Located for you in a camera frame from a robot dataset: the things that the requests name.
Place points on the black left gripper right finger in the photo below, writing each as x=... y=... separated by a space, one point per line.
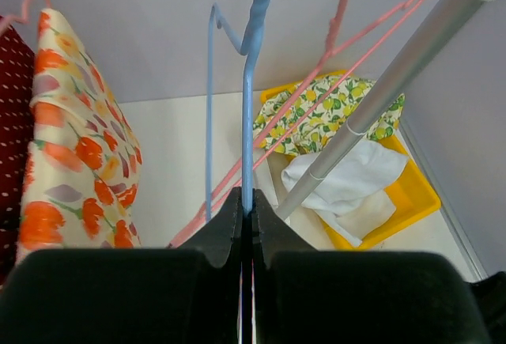
x=270 y=234

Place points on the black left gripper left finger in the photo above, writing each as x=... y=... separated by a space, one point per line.
x=216 y=239

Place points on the white skirt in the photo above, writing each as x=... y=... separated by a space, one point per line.
x=352 y=199

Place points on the lemon print skirt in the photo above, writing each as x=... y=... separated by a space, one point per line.
x=313 y=134

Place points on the orange floral skirt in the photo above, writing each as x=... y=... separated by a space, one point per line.
x=84 y=160

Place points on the blue wire hanger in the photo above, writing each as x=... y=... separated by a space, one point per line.
x=248 y=46

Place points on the red polka dot skirt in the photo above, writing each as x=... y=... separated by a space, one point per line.
x=17 y=60

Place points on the pink wire hanger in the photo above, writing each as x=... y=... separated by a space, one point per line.
x=330 y=50
x=21 y=17

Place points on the yellow plastic tray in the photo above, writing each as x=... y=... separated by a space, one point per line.
x=412 y=194

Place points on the white and silver clothes rack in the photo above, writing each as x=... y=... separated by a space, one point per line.
x=441 y=24

